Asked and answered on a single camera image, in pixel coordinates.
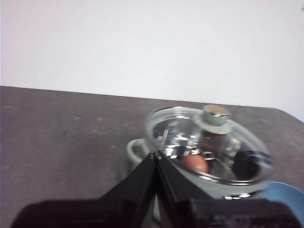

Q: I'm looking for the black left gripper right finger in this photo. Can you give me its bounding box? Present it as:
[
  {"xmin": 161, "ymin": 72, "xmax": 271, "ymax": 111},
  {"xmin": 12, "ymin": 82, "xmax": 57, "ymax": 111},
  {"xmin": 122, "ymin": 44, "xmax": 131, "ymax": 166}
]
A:
[{"xmin": 156, "ymin": 158, "xmax": 304, "ymax": 228}]

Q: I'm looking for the glass lid with green knob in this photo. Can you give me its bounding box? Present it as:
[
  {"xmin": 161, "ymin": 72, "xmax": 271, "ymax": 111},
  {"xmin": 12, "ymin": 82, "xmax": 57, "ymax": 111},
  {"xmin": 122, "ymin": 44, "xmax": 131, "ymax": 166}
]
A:
[{"xmin": 145, "ymin": 104, "xmax": 274, "ymax": 187}]

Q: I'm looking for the brown egg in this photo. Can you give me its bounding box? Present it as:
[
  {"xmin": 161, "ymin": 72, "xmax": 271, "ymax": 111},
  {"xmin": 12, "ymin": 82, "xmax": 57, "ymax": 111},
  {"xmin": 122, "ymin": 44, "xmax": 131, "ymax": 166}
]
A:
[{"xmin": 184, "ymin": 154, "xmax": 209, "ymax": 172}]

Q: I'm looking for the pale green electric steamer pot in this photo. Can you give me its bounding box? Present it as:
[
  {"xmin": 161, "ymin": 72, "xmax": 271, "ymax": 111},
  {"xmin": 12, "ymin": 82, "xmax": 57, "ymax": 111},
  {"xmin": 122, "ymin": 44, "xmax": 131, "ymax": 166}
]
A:
[{"xmin": 125, "ymin": 139, "xmax": 271, "ymax": 220}]

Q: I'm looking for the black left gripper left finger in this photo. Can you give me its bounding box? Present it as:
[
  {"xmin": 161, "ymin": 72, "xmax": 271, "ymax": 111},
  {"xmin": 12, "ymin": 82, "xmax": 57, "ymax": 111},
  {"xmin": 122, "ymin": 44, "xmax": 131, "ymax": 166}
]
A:
[{"xmin": 10, "ymin": 152, "xmax": 157, "ymax": 228}]

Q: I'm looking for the blue ribbed bowl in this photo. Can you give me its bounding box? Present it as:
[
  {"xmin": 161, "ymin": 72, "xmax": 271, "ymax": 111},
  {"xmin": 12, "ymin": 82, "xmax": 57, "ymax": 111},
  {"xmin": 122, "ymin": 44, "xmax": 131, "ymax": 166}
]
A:
[{"xmin": 261, "ymin": 181, "xmax": 304, "ymax": 209}]

